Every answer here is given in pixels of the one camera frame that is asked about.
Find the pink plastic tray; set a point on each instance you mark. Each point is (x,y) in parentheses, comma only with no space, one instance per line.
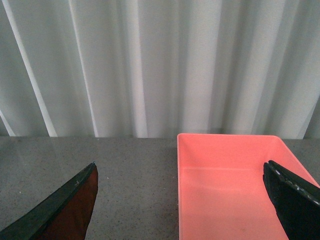
(221,193)

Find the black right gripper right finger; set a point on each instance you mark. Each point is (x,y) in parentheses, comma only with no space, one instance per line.
(296,201)

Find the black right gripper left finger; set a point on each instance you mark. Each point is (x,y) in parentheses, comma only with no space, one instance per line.
(63,215)

